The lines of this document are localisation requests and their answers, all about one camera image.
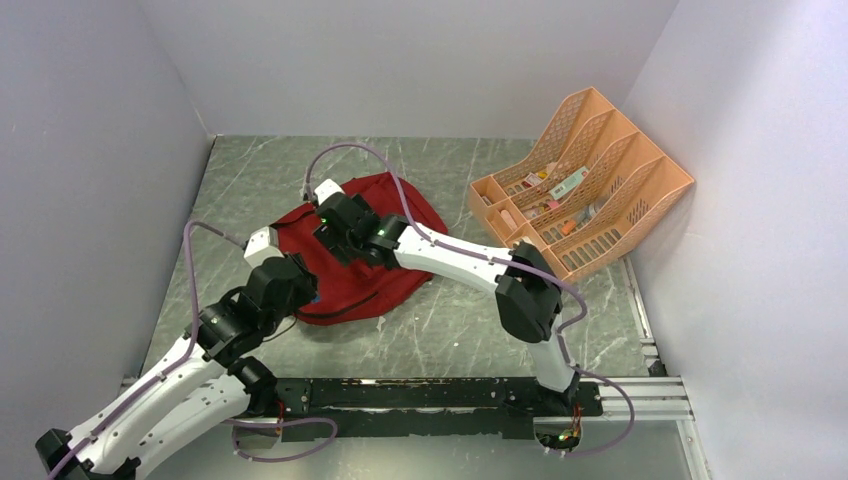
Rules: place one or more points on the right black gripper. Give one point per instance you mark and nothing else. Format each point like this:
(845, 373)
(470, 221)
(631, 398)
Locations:
(335, 245)

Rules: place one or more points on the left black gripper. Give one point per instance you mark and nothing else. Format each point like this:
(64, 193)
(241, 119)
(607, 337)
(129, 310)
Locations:
(307, 284)

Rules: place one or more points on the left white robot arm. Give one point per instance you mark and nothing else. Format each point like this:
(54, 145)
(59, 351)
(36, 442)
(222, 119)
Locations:
(207, 377)

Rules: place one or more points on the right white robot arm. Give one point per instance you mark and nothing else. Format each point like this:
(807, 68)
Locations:
(529, 306)

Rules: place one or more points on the pink eraser in organizer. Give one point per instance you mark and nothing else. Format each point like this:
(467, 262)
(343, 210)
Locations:
(508, 219)

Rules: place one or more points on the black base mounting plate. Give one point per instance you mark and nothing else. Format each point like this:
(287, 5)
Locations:
(372, 408)

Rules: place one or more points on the orange capped small item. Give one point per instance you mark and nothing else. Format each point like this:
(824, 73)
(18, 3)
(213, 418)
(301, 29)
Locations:
(568, 227)

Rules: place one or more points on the white green box in organizer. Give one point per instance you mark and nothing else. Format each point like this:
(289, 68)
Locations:
(566, 186)

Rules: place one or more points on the orange plastic file organizer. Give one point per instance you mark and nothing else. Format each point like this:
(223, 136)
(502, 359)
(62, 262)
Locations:
(631, 185)

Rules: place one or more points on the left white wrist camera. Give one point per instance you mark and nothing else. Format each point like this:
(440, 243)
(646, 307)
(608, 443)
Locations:
(262, 245)

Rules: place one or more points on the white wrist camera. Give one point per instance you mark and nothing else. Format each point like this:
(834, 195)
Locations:
(325, 190)
(262, 245)

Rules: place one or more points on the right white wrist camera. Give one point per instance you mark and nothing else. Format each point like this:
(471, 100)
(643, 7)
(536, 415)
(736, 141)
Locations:
(325, 190)

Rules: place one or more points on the aluminium rail frame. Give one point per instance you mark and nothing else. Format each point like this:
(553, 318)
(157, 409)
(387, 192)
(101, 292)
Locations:
(626, 402)

